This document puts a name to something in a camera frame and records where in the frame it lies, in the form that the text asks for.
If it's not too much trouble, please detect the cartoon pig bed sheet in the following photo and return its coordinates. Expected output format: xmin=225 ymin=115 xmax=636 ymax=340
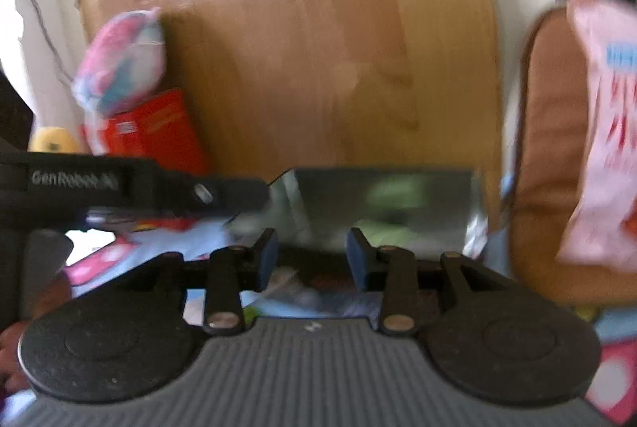
xmin=66 ymin=220 xmax=636 ymax=421

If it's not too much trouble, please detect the thin black wall cable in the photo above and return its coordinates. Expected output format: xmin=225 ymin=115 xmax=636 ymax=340
xmin=6 ymin=0 xmax=76 ymax=88

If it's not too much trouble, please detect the left hand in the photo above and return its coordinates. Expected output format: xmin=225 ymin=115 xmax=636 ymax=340
xmin=0 ymin=272 xmax=72 ymax=397

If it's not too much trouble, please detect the wooden headboard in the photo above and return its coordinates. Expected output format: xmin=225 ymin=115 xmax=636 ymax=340
xmin=80 ymin=0 xmax=502 ymax=218

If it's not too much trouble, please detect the yellow plush duck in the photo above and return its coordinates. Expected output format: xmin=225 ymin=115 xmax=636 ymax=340
xmin=28 ymin=126 xmax=80 ymax=154

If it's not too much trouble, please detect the pink fried-dough snack bag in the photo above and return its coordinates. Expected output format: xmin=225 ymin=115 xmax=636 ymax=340
xmin=558 ymin=0 xmax=636 ymax=272

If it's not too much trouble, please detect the black sheep-print box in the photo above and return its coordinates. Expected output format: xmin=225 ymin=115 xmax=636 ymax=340
xmin=227 ymin=167 xmax=489 ymax=260

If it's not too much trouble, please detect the brown chair cushion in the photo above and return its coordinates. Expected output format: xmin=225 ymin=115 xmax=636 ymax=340
xmin=508 ymin=8 xmax=636 ymax=306

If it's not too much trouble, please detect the red gift bag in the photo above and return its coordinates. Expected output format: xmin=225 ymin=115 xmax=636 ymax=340
xmin=83 ymin=89 xmax=211 ymax=176

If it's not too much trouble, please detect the pink blue plush fish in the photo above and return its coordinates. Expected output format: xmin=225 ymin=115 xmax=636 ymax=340
xmin=73 ymin=8 xmax=166 ymax=118

